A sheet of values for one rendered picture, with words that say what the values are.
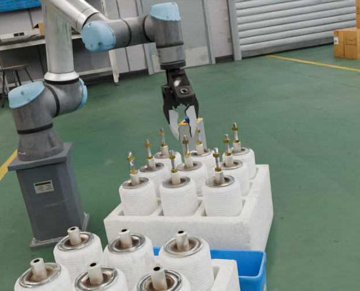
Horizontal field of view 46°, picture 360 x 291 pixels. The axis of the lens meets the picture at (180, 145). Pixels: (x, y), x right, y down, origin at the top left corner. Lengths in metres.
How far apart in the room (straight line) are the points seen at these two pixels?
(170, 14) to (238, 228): 0.56
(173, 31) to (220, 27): 5.29
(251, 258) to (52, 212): 0.72
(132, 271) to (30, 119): 0.74
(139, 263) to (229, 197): 0.32
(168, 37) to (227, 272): 0.61
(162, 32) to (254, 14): 5.39
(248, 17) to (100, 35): 5.44
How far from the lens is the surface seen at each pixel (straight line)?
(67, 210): 1.47
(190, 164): 1.20
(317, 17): 6.81
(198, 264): 0.78
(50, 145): 1.44
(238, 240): 1.05
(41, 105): 1.42
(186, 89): 1.08
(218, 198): 1.04
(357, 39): 4.84
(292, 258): 1.22
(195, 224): 1.06
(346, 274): 1.16
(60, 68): 1.48
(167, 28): 1.13
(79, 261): 0.88
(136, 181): 1.15
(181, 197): 1.08
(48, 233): 1.51
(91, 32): 1.09
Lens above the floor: 0.65
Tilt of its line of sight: 16 degrees down
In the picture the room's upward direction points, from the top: 9 degrees counter-clockwise
